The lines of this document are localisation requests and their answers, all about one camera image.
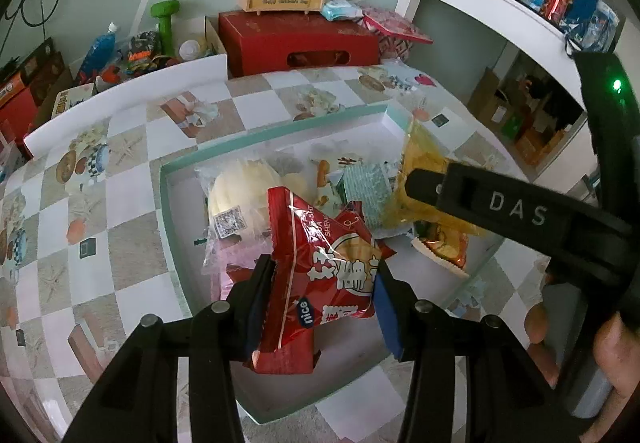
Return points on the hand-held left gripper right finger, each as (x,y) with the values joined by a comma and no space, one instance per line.
(387,323)

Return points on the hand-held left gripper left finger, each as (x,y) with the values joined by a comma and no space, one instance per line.
(255,318)

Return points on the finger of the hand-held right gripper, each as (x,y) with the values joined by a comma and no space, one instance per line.
(500,213)

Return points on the pink snack packet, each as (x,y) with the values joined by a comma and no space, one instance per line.
(232,268)

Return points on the yellow orange snack packet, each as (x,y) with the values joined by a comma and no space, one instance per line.
(445,245)

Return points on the red snack packet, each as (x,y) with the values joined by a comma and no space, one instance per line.
(320,268)

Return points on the yellow bread packet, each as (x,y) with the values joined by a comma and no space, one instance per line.
(425,158)

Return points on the clear bagged round bun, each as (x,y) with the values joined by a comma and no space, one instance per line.
(235,195)

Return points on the mint green snack packet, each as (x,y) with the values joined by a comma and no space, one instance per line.
(367,188)

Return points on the teal rimmed white tray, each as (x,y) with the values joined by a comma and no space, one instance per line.
(185,195)

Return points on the white orange print snack packet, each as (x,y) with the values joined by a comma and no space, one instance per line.
(325,175)

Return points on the person's right hand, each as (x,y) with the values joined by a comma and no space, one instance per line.
(620,363)

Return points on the paper bags under shelf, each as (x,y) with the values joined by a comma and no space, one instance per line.
(525,115)

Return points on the blue plastic bag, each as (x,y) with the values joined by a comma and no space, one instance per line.
(595,23)

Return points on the checkered printed tablecloth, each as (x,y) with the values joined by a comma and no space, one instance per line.
(125,223)

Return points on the white shelf unit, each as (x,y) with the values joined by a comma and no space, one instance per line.
(500,15)

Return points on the red patterned box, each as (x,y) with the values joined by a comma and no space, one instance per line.
(395,30)

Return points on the wet wipes pack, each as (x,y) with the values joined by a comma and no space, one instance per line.
(341,10)

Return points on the large red gift box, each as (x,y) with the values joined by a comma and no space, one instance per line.
(300,45)

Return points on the white ball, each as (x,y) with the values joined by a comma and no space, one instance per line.
(190,50)

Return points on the open brown cardboard box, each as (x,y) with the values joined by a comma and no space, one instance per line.
(212,40)

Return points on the small printed card box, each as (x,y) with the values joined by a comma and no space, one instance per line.
(72,100)

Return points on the pile of colourful toys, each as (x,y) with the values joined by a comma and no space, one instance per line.
(132,58)

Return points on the green dumbbell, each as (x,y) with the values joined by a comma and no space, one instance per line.
(165,23)

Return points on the blue bottle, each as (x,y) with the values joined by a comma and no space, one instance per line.
(97,52)

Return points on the plain red box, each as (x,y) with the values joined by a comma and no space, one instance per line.
(15,110)

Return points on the orange brown cardboard box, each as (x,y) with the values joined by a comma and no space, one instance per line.
(35,73)

